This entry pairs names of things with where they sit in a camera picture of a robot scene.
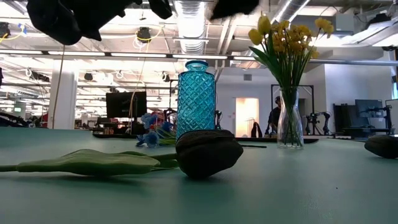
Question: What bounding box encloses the black ceiling device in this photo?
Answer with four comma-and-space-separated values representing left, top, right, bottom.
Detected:
136, 26, 152, 44

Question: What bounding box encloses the yellow artificial flower bunch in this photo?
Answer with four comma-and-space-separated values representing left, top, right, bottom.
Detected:
269, 17, 335, 147

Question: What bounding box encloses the overhead light bar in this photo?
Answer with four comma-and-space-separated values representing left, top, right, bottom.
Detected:
0, 49, 398, 67

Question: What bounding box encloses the person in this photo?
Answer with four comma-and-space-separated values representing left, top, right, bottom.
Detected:
264, 95, 282, 138

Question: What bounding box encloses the white room pillar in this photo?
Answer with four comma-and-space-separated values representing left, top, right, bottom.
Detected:
47, 59, 78, 130

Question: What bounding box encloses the background black desk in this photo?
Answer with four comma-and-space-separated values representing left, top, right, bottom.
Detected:
340, 126, 394, 139

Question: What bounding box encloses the teal table mat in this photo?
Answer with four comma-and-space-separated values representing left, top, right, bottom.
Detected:
0, 126, 398, 224

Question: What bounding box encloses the clear glass vase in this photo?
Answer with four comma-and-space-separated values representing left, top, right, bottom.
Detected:
276, 86, 305, 149

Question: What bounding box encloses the silver ventilation duct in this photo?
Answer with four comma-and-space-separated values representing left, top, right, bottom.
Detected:
173, 0, 216, 56

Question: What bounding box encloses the blue textured glass vase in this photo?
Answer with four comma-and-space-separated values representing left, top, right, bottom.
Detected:
175, 60, 216, 141

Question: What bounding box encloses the thick yellow cable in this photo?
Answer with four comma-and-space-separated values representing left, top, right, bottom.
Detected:
51, 45, 66, 129

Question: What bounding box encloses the black metal frame stand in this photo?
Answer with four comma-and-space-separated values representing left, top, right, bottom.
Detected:
269, 83, 315, 138

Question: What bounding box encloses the dark artificial tulip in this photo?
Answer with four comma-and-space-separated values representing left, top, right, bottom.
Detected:
0, 129, 244, 180
363, 134, 398, 160

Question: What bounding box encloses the thin yellow cable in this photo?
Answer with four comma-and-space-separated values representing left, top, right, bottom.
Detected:
128, 26, 164, 133

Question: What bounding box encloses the black wall panel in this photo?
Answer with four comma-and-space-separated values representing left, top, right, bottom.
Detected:
333, 103, 356, 129

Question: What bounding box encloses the blue artificial flower bunch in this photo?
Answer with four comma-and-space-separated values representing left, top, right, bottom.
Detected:
135, 111, 178, 149

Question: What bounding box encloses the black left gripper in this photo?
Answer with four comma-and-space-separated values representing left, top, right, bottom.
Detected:
70, 0, 174, 42

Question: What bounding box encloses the black monitor back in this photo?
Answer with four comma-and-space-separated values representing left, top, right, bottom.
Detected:
105, 90, 148, 119

